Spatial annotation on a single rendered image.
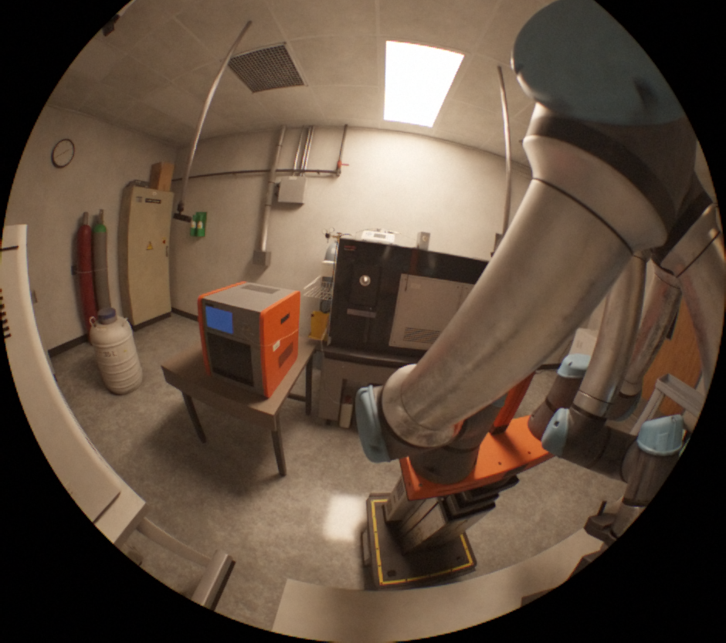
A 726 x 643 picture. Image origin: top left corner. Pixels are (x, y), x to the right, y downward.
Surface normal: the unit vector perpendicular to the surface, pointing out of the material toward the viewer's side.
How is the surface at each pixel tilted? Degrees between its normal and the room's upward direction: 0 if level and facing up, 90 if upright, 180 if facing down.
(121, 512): 0
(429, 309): 90
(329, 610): 0
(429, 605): 0
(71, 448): 90
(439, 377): 95
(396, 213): 90
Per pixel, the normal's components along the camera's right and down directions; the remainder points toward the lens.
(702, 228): -0.58, 0.50
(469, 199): -0.07, 0.16
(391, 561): 0.13, -0.98
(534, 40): -0.91, -0.18
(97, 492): 0.99, 0.14
